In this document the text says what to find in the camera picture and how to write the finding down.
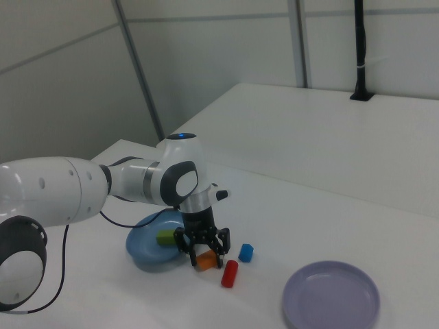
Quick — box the purple plate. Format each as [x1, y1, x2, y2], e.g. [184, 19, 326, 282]
[281, 260, 381, 329]

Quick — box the grey partition post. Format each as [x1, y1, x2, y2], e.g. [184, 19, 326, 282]
[296, 0, 312, 89]
[112, 0, 166, 142]

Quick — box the blue plate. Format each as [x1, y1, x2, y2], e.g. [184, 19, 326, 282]
[125, 209, 188, 273]

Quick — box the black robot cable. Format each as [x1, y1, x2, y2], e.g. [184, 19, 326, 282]
[0, 205, 179, 315]

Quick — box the red cylinder block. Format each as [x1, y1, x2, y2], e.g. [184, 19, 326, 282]
[220, 259, 239, 289]

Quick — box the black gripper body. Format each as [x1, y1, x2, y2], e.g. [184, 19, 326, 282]
[181, 205, 218, 241]

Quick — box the orange rectangular block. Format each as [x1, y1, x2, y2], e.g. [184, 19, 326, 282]
[195, 249, 217, 273]

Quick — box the blue short block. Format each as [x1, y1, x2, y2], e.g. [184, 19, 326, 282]
[237, 243, 256, 264]

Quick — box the green rectangular block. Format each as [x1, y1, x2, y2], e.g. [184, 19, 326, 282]
[156, 229, 178, 247]

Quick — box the black pole with base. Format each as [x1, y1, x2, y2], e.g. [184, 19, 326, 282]
[349, 0, 375, 102]

